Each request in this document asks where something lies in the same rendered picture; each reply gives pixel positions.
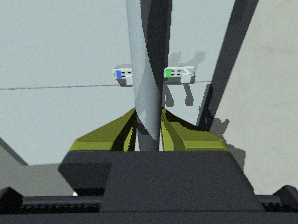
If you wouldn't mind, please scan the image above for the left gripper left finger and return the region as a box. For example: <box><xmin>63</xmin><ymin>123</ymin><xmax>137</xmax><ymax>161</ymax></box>
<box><xmin>67</xmin><ymin>107</ymin><xmax>137</xmax><ymax>153</ymax></box>

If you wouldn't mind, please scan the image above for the black wall panel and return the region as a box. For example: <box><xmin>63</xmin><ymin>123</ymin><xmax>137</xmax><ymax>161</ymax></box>
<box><xmin>0</xmin><ymin>0</ymin><xmax>259</xmax><ymax>166</ymax></box>

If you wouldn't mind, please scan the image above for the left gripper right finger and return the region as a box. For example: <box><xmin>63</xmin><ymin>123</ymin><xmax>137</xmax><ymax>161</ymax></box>
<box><xmin>160</xmin><ymin>107</ymin><xmax>230</xmax><ymax>152</ymax></box>

